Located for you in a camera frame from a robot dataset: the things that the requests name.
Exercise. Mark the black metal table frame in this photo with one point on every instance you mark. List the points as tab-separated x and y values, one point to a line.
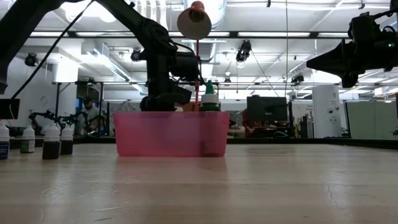
311	142

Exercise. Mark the green partition screen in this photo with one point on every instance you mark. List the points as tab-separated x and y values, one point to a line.
367	119

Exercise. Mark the small white-capped bottle blue label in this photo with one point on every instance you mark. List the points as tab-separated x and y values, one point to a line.
4	143

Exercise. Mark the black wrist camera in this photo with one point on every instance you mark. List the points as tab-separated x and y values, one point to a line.
363	28
185	67

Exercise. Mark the pink translucent plastic bin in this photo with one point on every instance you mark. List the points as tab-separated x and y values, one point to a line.
161	133

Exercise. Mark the black ceiling spotlight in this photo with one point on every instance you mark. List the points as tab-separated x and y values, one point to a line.
297	78
244	51
31	59
136	55

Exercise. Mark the large green bottle green cap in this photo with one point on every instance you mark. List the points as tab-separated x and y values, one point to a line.
210	99

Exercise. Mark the black background robot arm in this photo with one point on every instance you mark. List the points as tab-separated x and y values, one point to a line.
46	115

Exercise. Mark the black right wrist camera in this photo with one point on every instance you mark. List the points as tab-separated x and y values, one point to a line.
363	28

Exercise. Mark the red desk lamp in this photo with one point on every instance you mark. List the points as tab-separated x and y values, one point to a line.
194	25

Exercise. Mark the black wall screen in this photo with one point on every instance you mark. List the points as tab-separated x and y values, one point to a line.
9	109

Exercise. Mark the small white-capped coloring bottle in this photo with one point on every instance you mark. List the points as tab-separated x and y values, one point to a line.
51	146
66	143

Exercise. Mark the black computer monitor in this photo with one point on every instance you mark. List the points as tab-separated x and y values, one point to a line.
267	109

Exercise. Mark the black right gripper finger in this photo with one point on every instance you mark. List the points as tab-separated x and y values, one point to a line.
337	53
337	67

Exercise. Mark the person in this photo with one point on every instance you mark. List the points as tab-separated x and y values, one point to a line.
88	112
247	119

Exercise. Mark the small white-capped bottle green label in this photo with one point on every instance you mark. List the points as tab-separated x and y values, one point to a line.
28	140

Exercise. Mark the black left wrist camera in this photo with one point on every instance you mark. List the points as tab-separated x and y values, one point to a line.
185	67

